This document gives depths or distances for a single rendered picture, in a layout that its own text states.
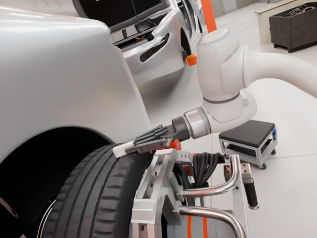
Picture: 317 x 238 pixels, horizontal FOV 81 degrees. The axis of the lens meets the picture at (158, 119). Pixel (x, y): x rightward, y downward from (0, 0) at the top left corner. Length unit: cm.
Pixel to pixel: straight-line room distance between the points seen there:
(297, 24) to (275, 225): 390
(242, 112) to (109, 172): 41
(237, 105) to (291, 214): 133
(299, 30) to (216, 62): 443
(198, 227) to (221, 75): 46
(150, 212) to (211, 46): 41
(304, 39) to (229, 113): 445
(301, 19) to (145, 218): 466
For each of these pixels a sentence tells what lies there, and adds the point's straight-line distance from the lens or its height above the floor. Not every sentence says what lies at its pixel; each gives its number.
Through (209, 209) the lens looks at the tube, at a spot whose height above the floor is 101.
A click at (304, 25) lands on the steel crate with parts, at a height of 48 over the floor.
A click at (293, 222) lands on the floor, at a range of 176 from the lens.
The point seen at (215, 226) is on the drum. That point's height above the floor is 91.
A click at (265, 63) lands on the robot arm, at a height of 132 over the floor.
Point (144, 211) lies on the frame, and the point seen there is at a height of 112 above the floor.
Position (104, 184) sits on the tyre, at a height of 117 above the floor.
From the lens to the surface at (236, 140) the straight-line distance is 189.
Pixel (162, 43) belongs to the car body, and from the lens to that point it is 298.
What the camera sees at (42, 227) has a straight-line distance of 94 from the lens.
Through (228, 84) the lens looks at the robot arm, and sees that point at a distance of 49.
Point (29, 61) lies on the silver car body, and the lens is 85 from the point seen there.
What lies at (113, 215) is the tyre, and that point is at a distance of 51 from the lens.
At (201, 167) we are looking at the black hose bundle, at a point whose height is 103.
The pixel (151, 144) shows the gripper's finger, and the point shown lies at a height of 120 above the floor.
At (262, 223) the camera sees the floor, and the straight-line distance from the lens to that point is 174.
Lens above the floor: 148
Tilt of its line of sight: 25 degrees down
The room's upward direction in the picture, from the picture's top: 23 degrees counter-clockwise
